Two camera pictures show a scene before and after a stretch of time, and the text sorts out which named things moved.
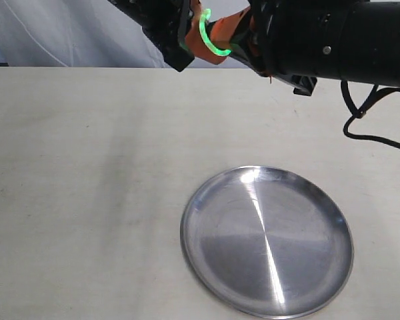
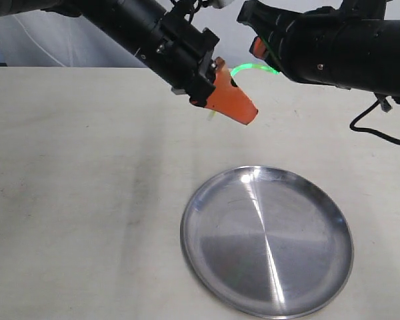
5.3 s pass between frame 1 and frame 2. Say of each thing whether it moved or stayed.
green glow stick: moved
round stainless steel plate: stayed
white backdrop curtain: stayed
